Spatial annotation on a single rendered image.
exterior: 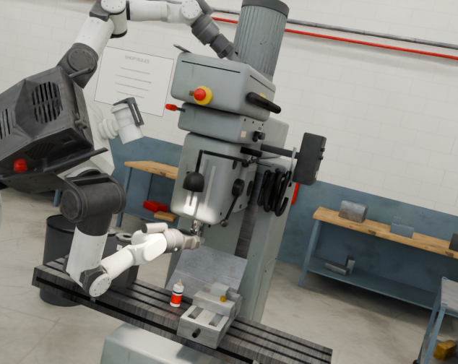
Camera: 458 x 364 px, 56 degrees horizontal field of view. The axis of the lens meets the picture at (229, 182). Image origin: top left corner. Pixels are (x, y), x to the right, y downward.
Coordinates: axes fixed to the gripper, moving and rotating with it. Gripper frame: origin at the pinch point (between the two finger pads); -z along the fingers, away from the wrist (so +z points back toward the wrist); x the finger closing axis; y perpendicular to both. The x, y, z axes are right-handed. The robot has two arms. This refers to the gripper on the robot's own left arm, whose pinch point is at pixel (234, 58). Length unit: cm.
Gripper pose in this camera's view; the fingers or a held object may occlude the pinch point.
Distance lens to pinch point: 165.7
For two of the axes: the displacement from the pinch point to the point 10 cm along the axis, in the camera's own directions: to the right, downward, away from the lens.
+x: 2.0, 1.8, -9.6
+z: -7.1, -6.5, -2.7
